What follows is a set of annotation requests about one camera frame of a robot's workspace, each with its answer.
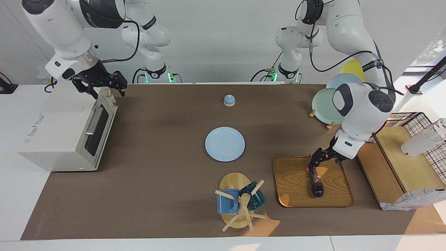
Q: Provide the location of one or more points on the yellow plate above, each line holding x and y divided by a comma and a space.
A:
353, 68

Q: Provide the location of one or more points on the light blue round plate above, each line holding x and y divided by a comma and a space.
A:
224, 144

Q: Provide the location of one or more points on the dark green mug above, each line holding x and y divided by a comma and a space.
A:
258, 200

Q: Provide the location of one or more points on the dark purple eggplant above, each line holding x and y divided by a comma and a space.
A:
316, 183

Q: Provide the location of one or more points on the brown table mat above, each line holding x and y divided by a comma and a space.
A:
156, 181

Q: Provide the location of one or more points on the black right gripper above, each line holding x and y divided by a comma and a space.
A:
94, 75

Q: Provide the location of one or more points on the black device at table edge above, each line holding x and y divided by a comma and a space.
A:
7, 87

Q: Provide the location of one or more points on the small white box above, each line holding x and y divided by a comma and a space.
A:
41, 77

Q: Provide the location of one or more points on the pale green plate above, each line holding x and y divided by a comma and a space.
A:
322, 106

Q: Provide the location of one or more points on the clear glass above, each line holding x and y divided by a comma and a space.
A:
441, 127

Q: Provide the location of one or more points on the wooden stepped shelf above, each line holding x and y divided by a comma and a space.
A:
411, 174

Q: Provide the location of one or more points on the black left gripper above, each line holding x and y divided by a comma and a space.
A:
332, 153

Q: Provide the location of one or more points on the white checkered cloth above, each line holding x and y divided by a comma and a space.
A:
414, 200

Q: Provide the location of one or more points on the black lamp stand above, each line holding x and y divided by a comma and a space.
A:
427, 75

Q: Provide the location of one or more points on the blue mug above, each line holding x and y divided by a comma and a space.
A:
224, 205

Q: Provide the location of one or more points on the white cup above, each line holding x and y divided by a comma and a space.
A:
418, 144

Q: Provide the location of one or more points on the light blue plate in rack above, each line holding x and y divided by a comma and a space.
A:
343, 80

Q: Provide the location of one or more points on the wooden plate rack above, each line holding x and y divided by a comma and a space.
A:
329, 126

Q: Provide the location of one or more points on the white toaster oven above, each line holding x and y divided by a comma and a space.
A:
55, 132

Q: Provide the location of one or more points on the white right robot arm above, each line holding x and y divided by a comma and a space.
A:
62, 28

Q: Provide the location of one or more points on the wooden mug tree stand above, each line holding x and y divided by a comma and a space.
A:
235, 181

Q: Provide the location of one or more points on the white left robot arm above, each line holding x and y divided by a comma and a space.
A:
348, 31

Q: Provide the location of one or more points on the wooden serving tray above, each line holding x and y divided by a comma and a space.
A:
292, 181

